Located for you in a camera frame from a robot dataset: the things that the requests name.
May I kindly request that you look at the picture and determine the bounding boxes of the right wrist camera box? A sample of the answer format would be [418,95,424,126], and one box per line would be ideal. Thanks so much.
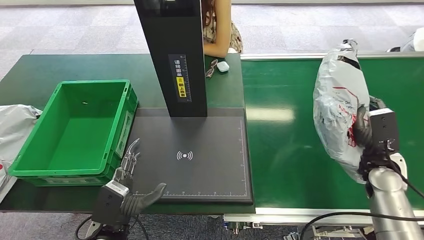
[368,107,400,153]

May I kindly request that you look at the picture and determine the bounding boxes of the white plastic bag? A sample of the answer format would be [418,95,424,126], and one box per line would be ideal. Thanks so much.
[0,104,43,203]

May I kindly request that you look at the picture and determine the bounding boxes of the dark green table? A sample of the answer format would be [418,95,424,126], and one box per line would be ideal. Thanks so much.
[0,53,256,215]

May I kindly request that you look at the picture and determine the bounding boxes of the green conveyor belt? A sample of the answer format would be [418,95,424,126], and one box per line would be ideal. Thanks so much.
[223,51,424,240]

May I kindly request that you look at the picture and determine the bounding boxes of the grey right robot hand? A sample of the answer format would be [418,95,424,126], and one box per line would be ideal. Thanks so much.
[352,96,387,149]

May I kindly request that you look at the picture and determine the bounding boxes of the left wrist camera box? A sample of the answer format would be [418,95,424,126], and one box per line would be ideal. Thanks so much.
[92,180,130,229]

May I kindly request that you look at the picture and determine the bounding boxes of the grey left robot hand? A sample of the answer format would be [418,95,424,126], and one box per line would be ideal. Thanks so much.
[114,138,168,220]

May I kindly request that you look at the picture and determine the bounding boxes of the person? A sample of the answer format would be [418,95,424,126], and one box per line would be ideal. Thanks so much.
[387,27,424,53]
[202,0,244,59]

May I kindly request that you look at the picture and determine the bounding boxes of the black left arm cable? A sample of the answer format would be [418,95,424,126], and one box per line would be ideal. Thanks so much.
[74,215,100,240]

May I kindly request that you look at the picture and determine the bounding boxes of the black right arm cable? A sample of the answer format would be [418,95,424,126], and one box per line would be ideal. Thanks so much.
[299,211,424,240]

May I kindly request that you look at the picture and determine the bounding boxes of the black yellow machine label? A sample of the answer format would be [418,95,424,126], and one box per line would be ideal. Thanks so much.
[168,54,192,103]

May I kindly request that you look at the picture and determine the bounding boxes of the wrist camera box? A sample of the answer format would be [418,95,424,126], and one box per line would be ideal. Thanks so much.
[368,107,400,153]
[92,180,130,229]

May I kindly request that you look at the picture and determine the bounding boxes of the eyeglasses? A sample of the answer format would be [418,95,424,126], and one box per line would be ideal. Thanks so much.
[205,58,219,79]

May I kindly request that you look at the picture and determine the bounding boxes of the white courier bag package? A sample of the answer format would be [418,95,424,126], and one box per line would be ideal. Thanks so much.
[312,39,371,185]

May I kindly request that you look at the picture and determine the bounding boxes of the green plastic crate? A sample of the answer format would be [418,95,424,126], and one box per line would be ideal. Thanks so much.
[8,79,139,187]

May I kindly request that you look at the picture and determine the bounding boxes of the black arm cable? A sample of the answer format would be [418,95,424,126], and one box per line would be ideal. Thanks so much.
[299,211,424,240]
[74,215,100,240]

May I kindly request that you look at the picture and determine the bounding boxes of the black inbound scanning machine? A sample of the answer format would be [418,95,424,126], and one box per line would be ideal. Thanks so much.
[127,0,254,204]

